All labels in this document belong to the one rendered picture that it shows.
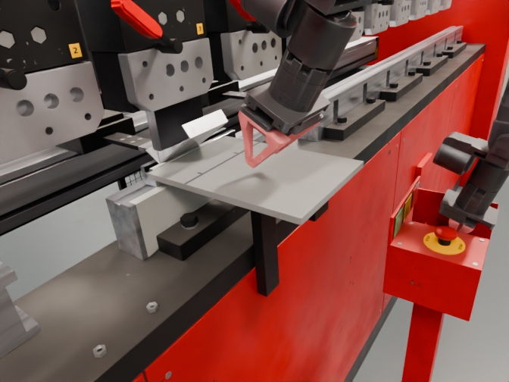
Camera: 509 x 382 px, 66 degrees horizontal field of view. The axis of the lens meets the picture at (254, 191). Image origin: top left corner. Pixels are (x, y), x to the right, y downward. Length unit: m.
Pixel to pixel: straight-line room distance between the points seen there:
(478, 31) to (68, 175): 2.26
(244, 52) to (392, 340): 1.28
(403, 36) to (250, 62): 2.04
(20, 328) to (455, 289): 0.68
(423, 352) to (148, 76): 0.84
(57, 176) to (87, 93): 0.34
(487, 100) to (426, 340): 1.87
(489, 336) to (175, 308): 1.45
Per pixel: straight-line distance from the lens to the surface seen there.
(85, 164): 0.84
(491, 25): 2.59
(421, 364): 1.07
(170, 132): 0.63
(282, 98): 0.45
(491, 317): 1.89
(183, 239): 0.60
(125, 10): 0.49
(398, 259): 0.81
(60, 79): 0.48
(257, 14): 0.47
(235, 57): 0.68
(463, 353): 1.72
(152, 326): 0.52
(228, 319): 0.64
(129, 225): 0.61
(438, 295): 0.83
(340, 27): 0.42
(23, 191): 0.80
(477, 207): 0.86
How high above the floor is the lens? 1.23
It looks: 27 degrees down
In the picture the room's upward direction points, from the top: 5 degrees counter-clockwise
